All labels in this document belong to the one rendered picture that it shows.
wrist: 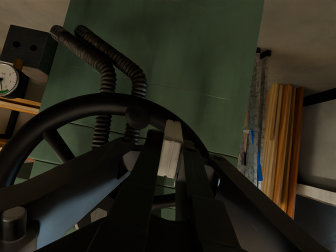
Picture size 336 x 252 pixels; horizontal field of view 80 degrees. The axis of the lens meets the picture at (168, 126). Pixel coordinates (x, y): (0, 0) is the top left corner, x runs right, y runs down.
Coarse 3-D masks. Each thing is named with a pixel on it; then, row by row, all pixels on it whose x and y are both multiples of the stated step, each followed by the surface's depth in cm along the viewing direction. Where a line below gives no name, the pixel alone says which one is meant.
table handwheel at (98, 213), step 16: (80, 96) 25; (96, 96) 25; (112, 96) 25; (128, 96) 25; (48, 112) 24; (64, 112) 24; (80, 112) 25; (96, 112) 25; (112, 112) 25; (160, 112) 25; (32, 128) 24; (48, 128) 24; (160, 128) 25; (16, 144) 24; (32, 144) 24; (48, 144) 25; (64, 144) 25; (0, 160) 23; (16, 160) 24; (64, 160) 24; (0, 176) 23; (112, 192) 23; (96, 208) 22; (160, 208) 24; (80, 224) 22
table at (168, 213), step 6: (30, 162) 58; (24, 168) 50; (30, 168) 51; (18, 174) 43; (24, 174) 44; (18, 180) 41; (24, 180) 41; (156, 210) 38; (162, 210) 41; (168, 210) 42; (174, 210) 42; (162, 216) 41; (168, 216) 41; (174, 216) 41
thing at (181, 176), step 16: (192, 160) 12; (176, 176) 14; (192, 176) 10; (176, 192) 12; (192, 192) 9; (208, 192) 9; (176, 208) 11; (192, 208) 7; (208, 208) 7; (224, 208) 7; (192, 224) 6; (208, 224) 6; (224, 224) 6; (192, 240) 6; (208, 240) 5; (224, 240) 6
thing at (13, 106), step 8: (0, 104) 226; (8, 104) 223; (16, 104) 224; (24, 104) 233; (32, 104) 226; (16, 112) 264; (24, 112) 260; (32, 112) 230; (16, 120) 268; (8, 128) 261; (0, 136) 245; (8, 136) 259; (0, 144) 218
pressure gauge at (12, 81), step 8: (0, 64) 37; (8, 64) 37; (16, 64) 39; (0, 72) 37; (8, 72) 37; (16, 72) 37; (8, 80) 37; (16, 80) 37; (24, 80) 39; (0, 88) 37; (8, 88) 37; (16, 88) 37; (24, 88) 39; (0, 96) 38; (8, 96) 38; (16, 96) 39
